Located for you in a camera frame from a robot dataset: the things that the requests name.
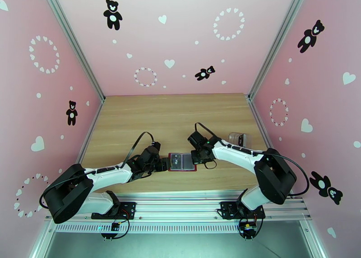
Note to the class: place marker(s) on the clear acrylic card stand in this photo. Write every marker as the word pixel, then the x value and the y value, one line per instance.
pixel 232 137

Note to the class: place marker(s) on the aluminium frame post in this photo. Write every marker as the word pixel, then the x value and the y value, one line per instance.
pixel 73 39
pixel 278 39
pixel 39 246
pixel 317 243

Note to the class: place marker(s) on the small black circuit board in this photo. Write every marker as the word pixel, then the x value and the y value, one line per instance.
pixel 248 229
pixel 115 226

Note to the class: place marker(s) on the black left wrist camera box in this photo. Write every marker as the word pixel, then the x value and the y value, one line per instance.
pixel 155 146

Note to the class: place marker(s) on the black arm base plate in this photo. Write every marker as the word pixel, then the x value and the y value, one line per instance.
pixel 128 209
pixel 225 209

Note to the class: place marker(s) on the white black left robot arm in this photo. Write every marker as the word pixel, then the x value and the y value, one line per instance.
pixel 112 175

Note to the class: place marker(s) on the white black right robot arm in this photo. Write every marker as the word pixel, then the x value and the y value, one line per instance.
pixel 234 155

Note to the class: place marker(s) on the red leather card holder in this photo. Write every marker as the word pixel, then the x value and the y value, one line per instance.
pixel 189 162

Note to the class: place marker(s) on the black VIP credit card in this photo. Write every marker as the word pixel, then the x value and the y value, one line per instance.
pixel 244 140
pixel 176 161

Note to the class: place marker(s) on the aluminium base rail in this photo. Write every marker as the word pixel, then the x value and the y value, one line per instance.
pixel 180 209

